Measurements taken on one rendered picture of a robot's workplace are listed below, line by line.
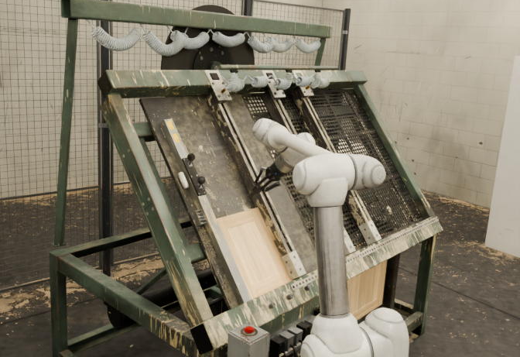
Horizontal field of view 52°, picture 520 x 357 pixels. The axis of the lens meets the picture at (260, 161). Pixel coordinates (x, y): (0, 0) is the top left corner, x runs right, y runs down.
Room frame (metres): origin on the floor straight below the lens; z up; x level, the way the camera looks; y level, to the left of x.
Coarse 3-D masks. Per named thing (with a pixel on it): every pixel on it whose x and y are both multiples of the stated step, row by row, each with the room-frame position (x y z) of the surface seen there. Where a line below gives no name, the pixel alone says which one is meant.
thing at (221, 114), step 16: (208, 80) 2.85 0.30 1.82; (208, 96) 2.88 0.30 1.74; (224, 96) 2.84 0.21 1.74; (224, 112) 2.82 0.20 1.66; (224, 128) 2.79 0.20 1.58; (240, 144) 2.76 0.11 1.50; (240, 160) 2.70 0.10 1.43; (256, 176) 2.67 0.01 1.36; (272, 208) 2.59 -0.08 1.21; (272, 224) 2.54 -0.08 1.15; (288, 240) 2.52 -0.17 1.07; (288, 256) 2.46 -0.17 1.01; (288, 272) 2.46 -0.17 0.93; (304, 272) 2.45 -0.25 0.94
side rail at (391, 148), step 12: (360, 96) 3.99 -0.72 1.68; (372, 108) 3.93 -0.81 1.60; (372, 120) 3.90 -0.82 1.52; (384, 132) 3.83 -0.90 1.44; (384, 144) 3.83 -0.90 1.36; (384, 156) 3.82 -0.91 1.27; (396, 156) 3.75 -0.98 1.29; (396, 168) 3.75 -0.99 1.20; (408, 168) 3.75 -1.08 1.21; (408, 180) 3.68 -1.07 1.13; (420, 192) 3.66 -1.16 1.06; (408, 204) 3.67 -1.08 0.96; (420, 204) 3.60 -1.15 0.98; (420, 216) 3.60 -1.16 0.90
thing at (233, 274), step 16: (176, 144) 2.50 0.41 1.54; (176, 160) 2.48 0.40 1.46; (192, 192) 2.40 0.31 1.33; (208, 208) 2.37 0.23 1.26; (208, 224) 2.32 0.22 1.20; (224, 240) 2.31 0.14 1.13; (224, 256) 2.25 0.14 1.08; (224, 272) 2.24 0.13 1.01; (240, 288) 2.19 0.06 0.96; (240, 304) 2.17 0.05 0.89
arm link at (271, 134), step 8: (264, 120) 2.28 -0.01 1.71; (256, 128) 2.26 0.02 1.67; (264, 128) 2.25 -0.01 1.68; (272, 128) 2.25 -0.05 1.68; (280, 128) 2.25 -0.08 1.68; (256, 136) 2.27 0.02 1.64; (264, 136) 2.25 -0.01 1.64; (272, 136) 2.23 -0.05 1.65; (280, 136) 2.19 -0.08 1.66; (288, 136) 2.16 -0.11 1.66; (264, 144) 2.28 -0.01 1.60; (272, 144) 2.24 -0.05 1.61; (280, 144) 2.21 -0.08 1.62; (288, 144) 2.15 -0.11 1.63; (296, 144) 2.13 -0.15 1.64; (304, 144) 2.11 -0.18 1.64; (312, 144) 2.11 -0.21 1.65; (304, 152) 2.10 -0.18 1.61; (312, 152) 2.08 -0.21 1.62; (320, 152) 2.07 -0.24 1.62; (328, 152) 2.06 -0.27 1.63
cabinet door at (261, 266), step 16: (256, 208) 2.59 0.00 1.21; (224, 224) 2.40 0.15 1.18; (240, 224) 2.46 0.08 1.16; (256, 224) 2.53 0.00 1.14; (240, 240) 2.40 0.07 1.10; (256, 240) 2.46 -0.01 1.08; (272, 240) 2.53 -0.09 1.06; (240, 256) 2.33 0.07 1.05; (256, 256) 2.40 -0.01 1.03; (272, 256) 2.46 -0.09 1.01; (240, 272) 2.27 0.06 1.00; (256, 272) 2.34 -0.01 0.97; (272, 272) 2.40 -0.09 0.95; (256, 288) 2.27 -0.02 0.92; (272, 288) 2.33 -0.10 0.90
